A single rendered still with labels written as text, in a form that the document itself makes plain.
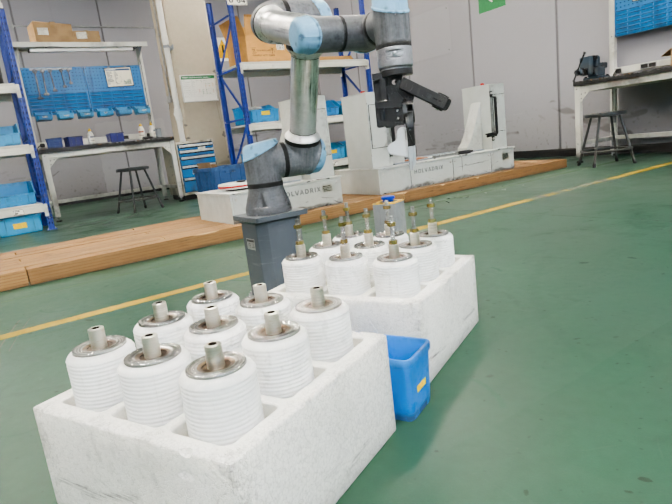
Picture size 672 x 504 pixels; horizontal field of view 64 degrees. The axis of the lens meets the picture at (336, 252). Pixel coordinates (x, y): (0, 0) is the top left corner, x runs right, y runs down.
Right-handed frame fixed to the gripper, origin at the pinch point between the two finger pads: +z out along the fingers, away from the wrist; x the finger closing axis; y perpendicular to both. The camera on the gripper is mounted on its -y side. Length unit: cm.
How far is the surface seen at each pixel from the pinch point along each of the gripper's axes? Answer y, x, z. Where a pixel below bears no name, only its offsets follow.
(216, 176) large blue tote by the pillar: 192, -415, 16
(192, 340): 36, 49, 19
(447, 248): -6.3, -7.6, 21.6
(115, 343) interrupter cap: 47, 51, 18
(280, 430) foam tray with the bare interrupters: 20, 63, 26
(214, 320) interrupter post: 33, 46, 17
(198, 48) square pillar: 255, -603, -145
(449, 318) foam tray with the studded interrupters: -4.7, 5.2, 34.7
